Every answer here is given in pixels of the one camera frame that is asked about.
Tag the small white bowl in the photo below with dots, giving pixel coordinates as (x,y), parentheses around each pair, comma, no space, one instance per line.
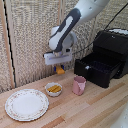
(47,91)

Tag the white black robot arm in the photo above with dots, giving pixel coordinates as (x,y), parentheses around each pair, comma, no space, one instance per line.
(65,31)

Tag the beige woven folding screen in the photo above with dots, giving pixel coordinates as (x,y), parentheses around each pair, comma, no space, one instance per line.
(26,33)

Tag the white floral rimmed plate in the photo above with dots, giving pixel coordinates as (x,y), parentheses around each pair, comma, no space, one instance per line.
(26,104)

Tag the black air fryer drawer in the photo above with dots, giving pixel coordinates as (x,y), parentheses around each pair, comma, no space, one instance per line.
(96,75)

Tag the yellow food block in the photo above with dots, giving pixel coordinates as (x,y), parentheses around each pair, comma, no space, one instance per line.
(60,70)

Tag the black air fryer body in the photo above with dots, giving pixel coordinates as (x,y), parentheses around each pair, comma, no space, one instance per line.
(115,43)

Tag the light wooden screen post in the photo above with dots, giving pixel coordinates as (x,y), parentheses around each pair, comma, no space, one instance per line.
(6,43)

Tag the pink cup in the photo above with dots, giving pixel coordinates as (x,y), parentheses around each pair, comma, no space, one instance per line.
(79,87)

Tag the yellow food stick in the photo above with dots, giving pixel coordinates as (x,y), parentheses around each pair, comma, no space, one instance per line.
(57,90)
(52,88)

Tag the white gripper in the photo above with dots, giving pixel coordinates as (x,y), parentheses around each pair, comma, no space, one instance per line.
(57,58)

